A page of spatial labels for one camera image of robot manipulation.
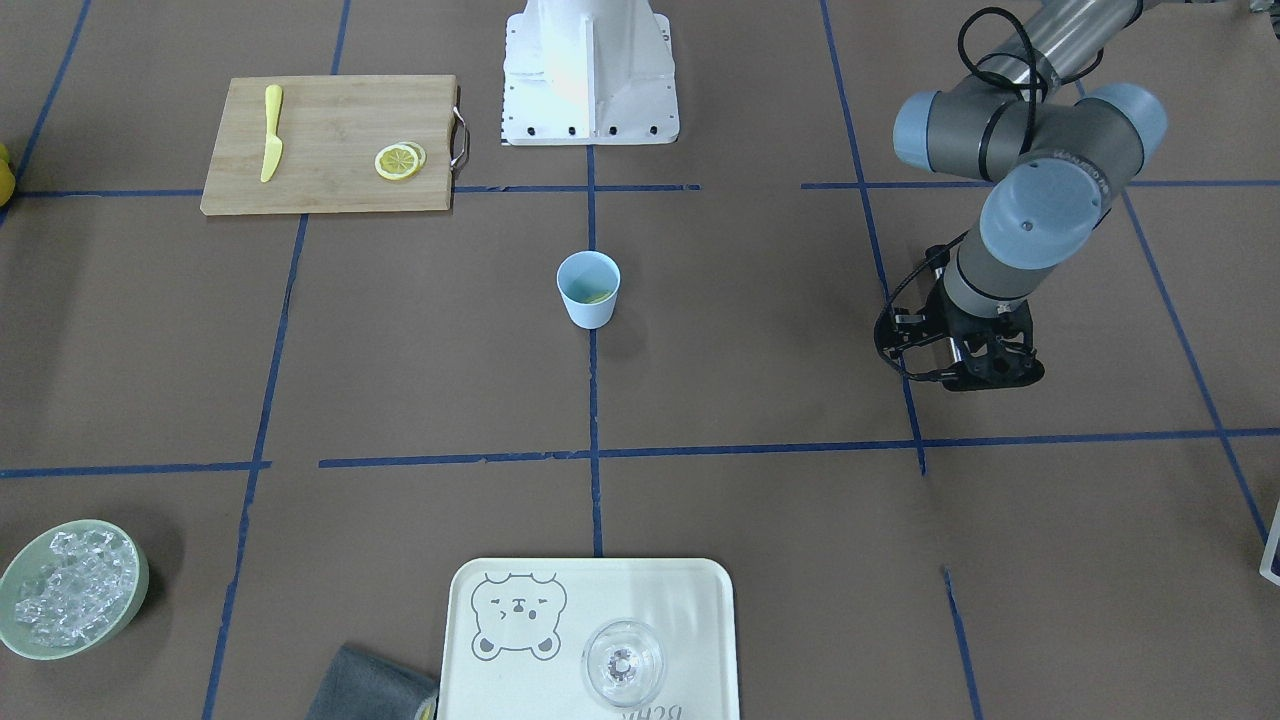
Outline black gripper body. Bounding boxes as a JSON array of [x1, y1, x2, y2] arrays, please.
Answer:
[[941, 299, 1044, 392]]

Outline yellow lemon slice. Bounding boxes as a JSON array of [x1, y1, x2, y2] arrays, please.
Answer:
[[580, 290, 616, 305]]

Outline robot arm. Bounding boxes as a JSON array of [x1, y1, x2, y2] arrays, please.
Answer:
[[874, 1, 1169, 392]]

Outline blue paper cup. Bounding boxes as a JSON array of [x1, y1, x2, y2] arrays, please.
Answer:
[[556, 251, 621, 331]]

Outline lemon slices on board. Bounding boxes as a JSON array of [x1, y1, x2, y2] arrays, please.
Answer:
[[372, 142, 426, 182]]

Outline clear wine glass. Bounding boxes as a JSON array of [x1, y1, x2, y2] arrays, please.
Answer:
[[581, 618, 667, 710]]

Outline cream bear serving tray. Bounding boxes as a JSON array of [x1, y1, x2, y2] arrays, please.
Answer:
[[436, 559, 741, 719]]

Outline bamboo cutting board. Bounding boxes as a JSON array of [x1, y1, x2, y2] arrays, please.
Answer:
[[200, 76, 460, 217]]

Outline grey folded cloth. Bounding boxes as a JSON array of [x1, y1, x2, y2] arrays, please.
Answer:
[[305, 644, 439, 719]]

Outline yellow plastic knife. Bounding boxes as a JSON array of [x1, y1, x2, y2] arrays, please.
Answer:
[[260, 85, 284, 183]]

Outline green bowl of ice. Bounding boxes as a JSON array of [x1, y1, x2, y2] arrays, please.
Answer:
[[1, 519, 150, 661]]

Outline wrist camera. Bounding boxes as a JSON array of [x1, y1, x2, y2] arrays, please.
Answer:
[[873, 305, 950, 379]]

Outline white wire cup rack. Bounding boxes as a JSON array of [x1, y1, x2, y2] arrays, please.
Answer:
[[1260, 507, 1280, 585]]

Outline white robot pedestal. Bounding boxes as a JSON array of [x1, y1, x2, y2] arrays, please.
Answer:
[[500, 1, 681, 147]]

